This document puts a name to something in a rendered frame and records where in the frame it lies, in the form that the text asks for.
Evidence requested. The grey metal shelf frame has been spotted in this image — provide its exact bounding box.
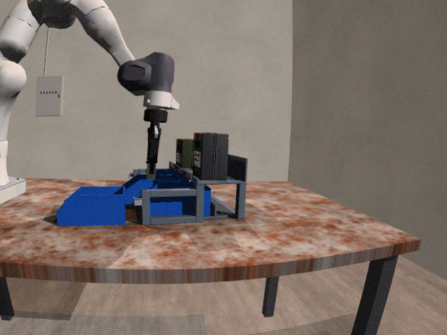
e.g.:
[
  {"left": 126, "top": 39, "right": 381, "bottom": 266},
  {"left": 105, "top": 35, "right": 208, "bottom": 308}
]
[{"left": 133, "top": 154, "right": 248, "bottom": 225}]

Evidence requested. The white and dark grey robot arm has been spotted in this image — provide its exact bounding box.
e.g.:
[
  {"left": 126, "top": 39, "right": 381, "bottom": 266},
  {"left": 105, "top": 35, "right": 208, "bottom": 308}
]
[{"left": 0, "top": 0, "right": 179, "bottom": 186}]

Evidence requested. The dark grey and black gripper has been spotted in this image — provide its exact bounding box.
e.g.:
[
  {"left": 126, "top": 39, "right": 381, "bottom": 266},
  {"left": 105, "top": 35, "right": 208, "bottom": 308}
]
[{"left": 144, "top": 110, "right": 168, "bottom": 180}]

